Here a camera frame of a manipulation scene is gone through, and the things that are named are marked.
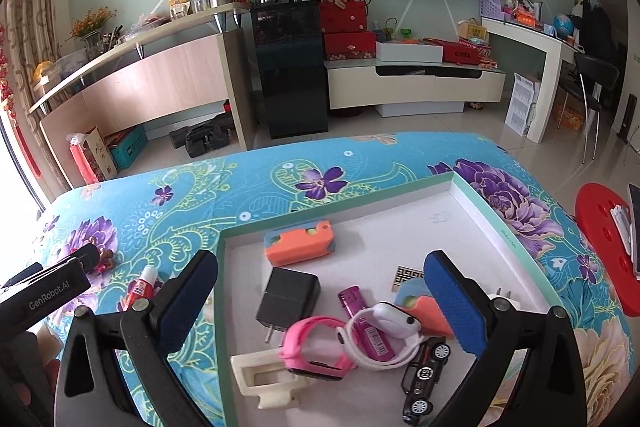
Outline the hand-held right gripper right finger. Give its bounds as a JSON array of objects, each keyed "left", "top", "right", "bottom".
[{"left": 422, "top": 249, "right": 594, "bottom": 427}]

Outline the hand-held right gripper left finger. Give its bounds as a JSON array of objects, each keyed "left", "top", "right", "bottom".
[{"left": 52, "top": 249, "right": 219, "bottom": 427}]

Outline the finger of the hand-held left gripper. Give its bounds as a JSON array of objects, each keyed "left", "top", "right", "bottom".
[
  {"left": 69, "top": 243, "right": 99, "bottom": 273},
  {"left": 0, "top": 263, "right": 46, "bottom": 292}
]

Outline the magenta toy with brown knobs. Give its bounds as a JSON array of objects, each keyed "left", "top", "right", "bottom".
[{"left": 95, "top": 251, "right": 119, "bottom": 276}]

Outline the orange and light-blue toy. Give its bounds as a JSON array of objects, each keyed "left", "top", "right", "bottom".
[{"left": 397, "top": 279, "right": 456, "bottom": 340}]

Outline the white charger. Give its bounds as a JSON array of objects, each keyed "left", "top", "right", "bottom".
[{"left": 492, "top": 288, "right": 521, "bottom": 313}]

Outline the gold patterned lighter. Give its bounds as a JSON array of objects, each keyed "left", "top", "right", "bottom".
[{"left": 391, "top": 265, "right": 426, "bottom": 295}]

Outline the white smartwatch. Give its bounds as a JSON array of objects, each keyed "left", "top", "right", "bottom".
[{"left": 335, "top": 302, "right": 426, "bottom": 370}]

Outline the black toy car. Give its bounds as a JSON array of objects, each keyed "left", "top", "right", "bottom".
[{"left": 401, "top": 337, "right": 450, "bottom": 423}]

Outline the cream socket adapter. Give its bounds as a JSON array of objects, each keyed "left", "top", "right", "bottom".
[{"left": 231, "top": 348, "right": 308, "bottom": 409}]

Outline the teal-edged white box lid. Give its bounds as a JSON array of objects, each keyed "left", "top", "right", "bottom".
[{"left": 217, "top": 172, "right": 626, "bottom": 427}]

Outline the purple lighter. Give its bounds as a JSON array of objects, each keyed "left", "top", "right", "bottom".
[{"left": 337, "top": 287, "right": 393, "bottom": 360}]

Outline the black charger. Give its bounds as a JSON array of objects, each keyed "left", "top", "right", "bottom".
[{"left": 255, "top": 267, "right": 321, "bottom": 348}]

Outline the pink smartwatch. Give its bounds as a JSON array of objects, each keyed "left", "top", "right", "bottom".
[{"left": 280, "top": 316, "right": 358, "bottom": 380}]

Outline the orange and blue toy knife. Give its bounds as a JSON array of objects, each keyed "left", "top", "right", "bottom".
[{"left": 264, "top": 220, "right": 335, "bottom": 266}]

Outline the red and white tube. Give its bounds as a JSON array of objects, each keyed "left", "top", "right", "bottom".
[{"left": 120, "top": 265, "right": 166, "bottom": 313}]

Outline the red and white gift bag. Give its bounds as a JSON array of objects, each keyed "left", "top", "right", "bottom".
[{"left": 67, "top": 127, "right": 118, "bottom": 185}]

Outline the floral blanket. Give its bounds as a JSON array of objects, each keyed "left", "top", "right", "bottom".
[{"left": 35, "top": 132, "right": 631, "bottom": 427}]

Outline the blue box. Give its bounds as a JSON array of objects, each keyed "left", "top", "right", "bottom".
[{"left": 109, "top": 125, "right": 149, "bottom": 168}]

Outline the red hanging decoration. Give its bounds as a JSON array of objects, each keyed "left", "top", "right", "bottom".
[{"left": 0, "top": 24, "right": 41, "bottom": 178}]

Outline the black bag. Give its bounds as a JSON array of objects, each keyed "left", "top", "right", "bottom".
[{"left": 169, "top": 114, "right": 233, "bottom": 158}]

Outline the red stool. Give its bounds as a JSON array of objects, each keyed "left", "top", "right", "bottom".
[{"left": 575, "top": 183, "right": 640, "bottom": 280}]

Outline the white plastic holder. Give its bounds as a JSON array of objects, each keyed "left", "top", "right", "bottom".
[{"left": 611, "top": 204, "right": 633, "bottom": 253}]

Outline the phone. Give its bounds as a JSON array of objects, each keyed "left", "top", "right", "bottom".
[{"left": 627, "top": 184, "right": 640, "bottom": 278}]

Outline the wooden counter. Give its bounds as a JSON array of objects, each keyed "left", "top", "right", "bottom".
[{"left": 27, "top": 2, "right": 258, "bottom": 188}]

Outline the white carton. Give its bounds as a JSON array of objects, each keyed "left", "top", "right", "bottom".
[{"left": 504, "top": 72, "right": 542, "bottom": 138}]

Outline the orange box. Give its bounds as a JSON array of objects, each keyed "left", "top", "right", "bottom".
[{"left": 556, "top": 104, "right": 583, "bottom": 132}]

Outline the cream television stand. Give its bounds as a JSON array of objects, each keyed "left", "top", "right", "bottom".
[{"left": 324, "top": 57, "right": 507, "bottom": 118}]

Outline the patterned curtain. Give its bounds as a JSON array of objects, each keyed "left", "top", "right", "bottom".
[{"left": 0, "top": 0, "right": 71, "bottom": 208}]

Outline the orange flower bouquet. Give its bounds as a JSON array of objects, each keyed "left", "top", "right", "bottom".
[{"left": 67, "top": 7, "right": 118, "bottom": 58}]

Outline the white desk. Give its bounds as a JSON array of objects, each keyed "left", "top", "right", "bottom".
[{"left": 480, "top": 17, "right": 586, "bottom": 145}]

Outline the black tea dispenser cabinet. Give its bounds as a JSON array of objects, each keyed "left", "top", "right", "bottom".
[{"left": 250, "top": 0, "right": 328, "bottom": 140}]

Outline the red flat gift box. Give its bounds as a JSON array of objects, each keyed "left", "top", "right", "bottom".
[{"left": 442, "top": 39, "right": 493, "bottom": 64}]

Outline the black slim tower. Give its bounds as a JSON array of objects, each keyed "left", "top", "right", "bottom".
[{"left": 617, "top": 93, "right": 638, "bottom": 142}]

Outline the white flat box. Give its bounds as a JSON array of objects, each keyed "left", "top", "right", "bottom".
[{"left": 375, "top": 41, "right": 445, "bottom": 62}]

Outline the black chair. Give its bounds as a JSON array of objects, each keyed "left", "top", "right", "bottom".
[{"left": 557, "top": 52, "right": 621, "bottom": 165}]

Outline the red floral gift box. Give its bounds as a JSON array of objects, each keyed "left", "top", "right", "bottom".
[{"left": 324, "top": 31, "right": 377, "bottom": 60}]

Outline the purple file basket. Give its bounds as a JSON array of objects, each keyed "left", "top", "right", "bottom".
[{"left": 482, "top": 0, "right": 516, "bottom": 20}]

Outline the red handbag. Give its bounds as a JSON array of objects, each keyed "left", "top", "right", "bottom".
[{"left": 320, "top": 0, "right": 368, "bottom": 32}]

